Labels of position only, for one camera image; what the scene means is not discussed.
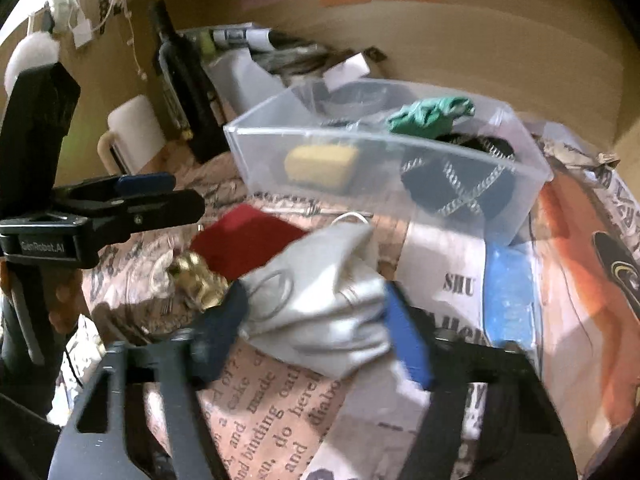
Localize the white tube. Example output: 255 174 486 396
210 27 275 52

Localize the blue sponge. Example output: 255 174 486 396
481 244 545 358

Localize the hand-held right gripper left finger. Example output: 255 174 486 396
50 281 251 480

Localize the person's left hand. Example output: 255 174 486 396
47 270 88 333

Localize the black cloth with chain print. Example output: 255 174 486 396
399 134 517 222

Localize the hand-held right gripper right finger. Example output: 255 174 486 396
384 282 568 480

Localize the white fluffy ball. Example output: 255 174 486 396
4 31 62 97

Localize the white plastic container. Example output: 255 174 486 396
204 49 283 113

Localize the grey face mask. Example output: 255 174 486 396
239 219 397 380

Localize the gold figurine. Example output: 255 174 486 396
166 251 227 312

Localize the yellow sponge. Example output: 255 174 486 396
284 143 360 192

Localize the green cloth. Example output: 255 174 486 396
386 95 476 137

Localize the clear plastic box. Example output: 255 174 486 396
223 78 554 247

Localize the string of hanging ornaments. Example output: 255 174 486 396
27 0 153 81

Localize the white card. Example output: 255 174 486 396
321 54 370 90

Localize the newspaper print tablecloth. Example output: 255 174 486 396
47 125 640 480

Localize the white mug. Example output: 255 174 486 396
97 94 170 174

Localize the red cloth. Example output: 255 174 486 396
189 203 307 282

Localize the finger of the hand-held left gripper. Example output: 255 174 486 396
75 189 207 257
51 172 177 211

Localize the dark wine bottle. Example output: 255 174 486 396
149 0 228 163

